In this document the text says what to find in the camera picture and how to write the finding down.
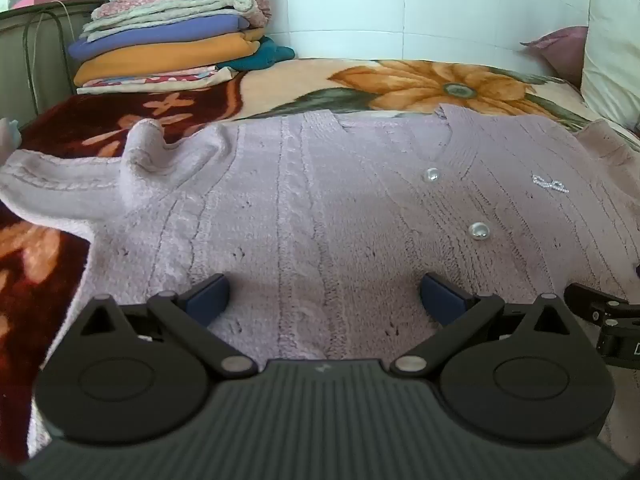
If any white pillow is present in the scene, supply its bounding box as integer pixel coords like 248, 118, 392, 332
580, 0, 640, 133

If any lilac knit cardigan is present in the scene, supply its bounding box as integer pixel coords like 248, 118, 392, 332
0, 104, 640, 461

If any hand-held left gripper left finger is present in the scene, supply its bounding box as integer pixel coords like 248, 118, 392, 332
75, 273, 259, 380

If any light blue cloth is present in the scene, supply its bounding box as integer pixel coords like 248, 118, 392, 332
0, 117, 22, 149

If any pink pillow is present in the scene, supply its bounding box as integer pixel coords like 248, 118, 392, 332
520, 26, 590, 89

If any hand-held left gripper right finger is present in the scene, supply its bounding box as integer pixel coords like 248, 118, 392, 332
389, 272, 572, 378

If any stack of folded clothes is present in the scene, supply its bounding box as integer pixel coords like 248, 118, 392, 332
67, 0, 297, 95

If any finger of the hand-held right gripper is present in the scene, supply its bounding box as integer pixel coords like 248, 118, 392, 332
564, 282, 630, 323

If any floral fleece blanket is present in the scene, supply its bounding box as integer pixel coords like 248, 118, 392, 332
0, 57, 640, 466

